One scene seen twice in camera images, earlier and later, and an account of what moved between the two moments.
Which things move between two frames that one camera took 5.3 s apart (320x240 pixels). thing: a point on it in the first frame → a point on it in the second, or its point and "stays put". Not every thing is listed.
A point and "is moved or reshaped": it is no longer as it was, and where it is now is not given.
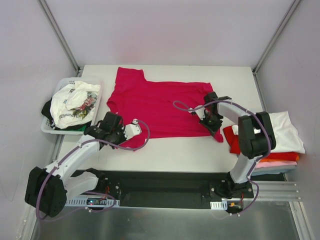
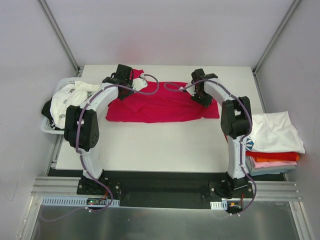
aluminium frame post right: x=292 y=8 stays put
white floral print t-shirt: x=73 y=103 stays put
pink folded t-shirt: x=265 y=164 stays put
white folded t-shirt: x=287 y=139 stays put
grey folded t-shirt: x=272 y=170 stays put
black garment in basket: x=46 y=111 stays put
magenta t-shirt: x=161 y=109 is moved or reshaped
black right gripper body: x=211 y=122 → x=201 y=99
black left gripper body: x=119 y=135 → x=125 y=92
